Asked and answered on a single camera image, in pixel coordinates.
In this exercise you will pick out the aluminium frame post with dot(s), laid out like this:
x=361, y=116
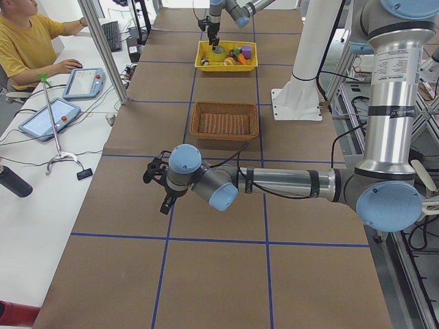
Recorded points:
x=90, y=14

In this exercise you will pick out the orange toy carrot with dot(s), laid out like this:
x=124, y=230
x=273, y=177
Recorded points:
x=241, y=59

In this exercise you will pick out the teach pendant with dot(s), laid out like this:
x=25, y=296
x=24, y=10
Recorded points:
x=39, y=124
x=84, y=84

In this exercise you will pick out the small black device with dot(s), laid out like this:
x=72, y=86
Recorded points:
x=85, y=173

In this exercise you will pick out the red fire extinguisher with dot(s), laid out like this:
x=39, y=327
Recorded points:
x=18, y=315

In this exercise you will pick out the purple block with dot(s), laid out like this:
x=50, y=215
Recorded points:
x=246, y=50

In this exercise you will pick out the yellow plastic basket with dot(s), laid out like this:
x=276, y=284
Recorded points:
x=217, y=56

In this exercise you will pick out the lower teach pendant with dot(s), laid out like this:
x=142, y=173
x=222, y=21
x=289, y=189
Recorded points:
x=39, y=124

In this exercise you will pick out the black water bottle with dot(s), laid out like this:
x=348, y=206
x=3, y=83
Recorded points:
x=14, y=183

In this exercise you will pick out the black keyboard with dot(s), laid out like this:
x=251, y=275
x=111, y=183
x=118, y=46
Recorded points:
x=112, y=34

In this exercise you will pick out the person in yellow shirt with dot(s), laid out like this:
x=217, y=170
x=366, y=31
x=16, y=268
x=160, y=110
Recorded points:
x=26, y=44

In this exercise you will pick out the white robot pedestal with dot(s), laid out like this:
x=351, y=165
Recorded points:
x=299, y=100

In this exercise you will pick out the metal stand with green clip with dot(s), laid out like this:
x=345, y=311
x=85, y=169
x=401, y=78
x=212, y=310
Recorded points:
x=61, y=155

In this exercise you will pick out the upper teach pendant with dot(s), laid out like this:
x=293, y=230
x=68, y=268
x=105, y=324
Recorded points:
x=84, y=84

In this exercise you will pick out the toy croissant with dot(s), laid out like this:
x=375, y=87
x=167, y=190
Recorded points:
x=229, y=61

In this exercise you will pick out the brown wicker basket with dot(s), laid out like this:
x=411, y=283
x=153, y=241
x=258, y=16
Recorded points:
x=195, y=120

